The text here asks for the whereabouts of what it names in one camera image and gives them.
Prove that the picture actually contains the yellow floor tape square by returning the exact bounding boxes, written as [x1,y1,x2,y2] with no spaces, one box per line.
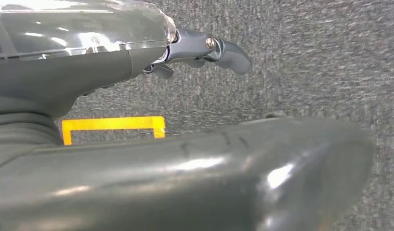
[61,116,166,146]

